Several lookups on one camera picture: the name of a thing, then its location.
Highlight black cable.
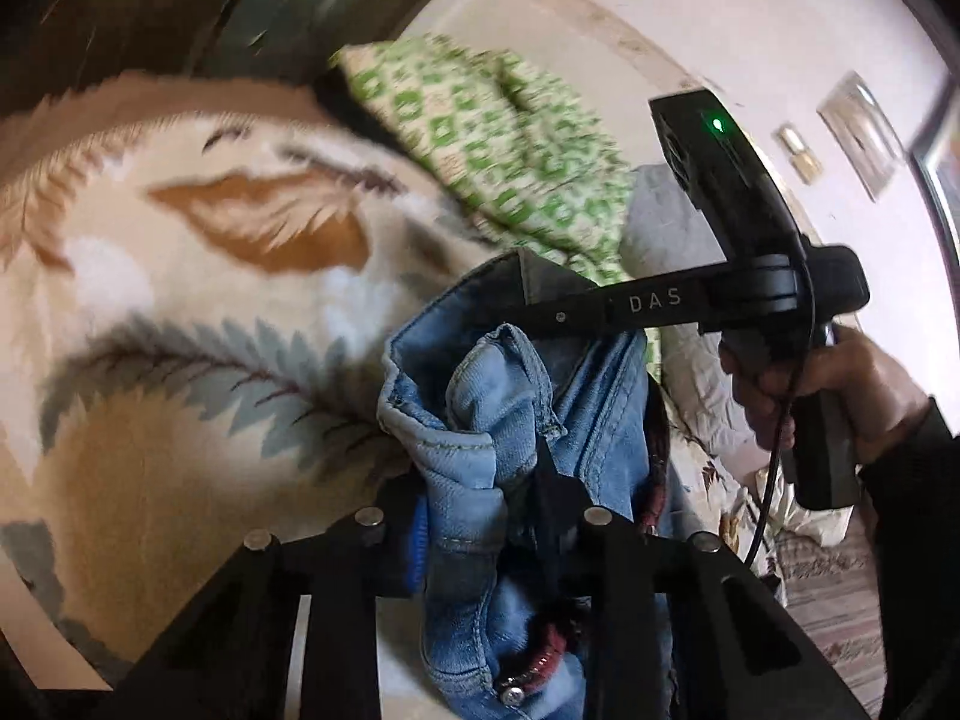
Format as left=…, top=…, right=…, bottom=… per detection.
left=742, top=232, right=820, bottom=569

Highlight blue denim pants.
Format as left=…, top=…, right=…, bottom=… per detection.
left=375, top=247, right=685, bottom=720

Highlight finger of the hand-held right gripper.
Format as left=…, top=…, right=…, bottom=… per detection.
left=478, top=280, right=610, bottom=340

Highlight grey pillow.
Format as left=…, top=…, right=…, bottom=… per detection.
left=619, top=165, right=722, bottom=295

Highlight person's right hand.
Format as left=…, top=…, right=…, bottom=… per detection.
left=718, top=325, right=932, bottom=467

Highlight striped floral mattress cover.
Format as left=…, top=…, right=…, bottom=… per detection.
left=771, top=531, right=887, bottom=715

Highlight green checked blanket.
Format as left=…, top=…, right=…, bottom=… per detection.
left=330, top=34, right=665, bottom=383

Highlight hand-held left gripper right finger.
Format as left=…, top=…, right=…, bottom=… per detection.
left=536, top=457, right=886, bottom=720

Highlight person's right forearm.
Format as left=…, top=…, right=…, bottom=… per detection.
left=855, top=396, right=960, bottom=720

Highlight leaf printed blanket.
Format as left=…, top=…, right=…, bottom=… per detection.
left=0, top=71, right=796, bottom=691

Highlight wall picture frame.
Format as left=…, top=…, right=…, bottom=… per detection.
left=816, top=70, right=902, bottom=201

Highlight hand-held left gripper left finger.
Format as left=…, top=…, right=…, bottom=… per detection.
left=97, top=476, right=432, bottom=720

